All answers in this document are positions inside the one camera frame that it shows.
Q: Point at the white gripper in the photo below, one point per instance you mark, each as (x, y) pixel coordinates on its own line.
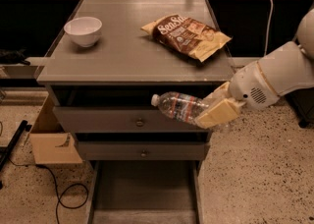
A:
(249, 85)

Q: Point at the clear plastic water bottle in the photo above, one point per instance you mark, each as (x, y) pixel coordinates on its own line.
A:
(179, 106)

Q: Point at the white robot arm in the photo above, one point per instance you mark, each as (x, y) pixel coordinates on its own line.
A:
(291, 66)

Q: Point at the round top drawer knob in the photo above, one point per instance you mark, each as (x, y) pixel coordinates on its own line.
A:
(139, 122)

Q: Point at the grey drawer cabinet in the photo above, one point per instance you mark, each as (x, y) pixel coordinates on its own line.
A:
(126, 67)

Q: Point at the grey open bottom drawer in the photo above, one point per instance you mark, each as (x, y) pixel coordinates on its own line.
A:
(144, 192)

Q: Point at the grey middle drawer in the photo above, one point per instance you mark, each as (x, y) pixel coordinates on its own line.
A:
(130, 150)

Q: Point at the grey top drawer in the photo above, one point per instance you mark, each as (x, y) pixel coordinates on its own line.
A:
(119, 120)

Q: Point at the brown yellow chip bag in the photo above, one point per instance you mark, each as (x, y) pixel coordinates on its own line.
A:
(187, 36)

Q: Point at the white ceramic bowl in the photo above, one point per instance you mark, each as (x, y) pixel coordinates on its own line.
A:
(83, 31)

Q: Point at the cardboard box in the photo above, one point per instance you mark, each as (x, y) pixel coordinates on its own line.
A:
(50, 143)

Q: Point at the black metal stand leg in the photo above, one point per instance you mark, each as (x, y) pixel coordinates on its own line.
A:
(6, 151)

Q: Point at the black object on rail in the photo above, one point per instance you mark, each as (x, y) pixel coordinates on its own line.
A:
(13, 57)

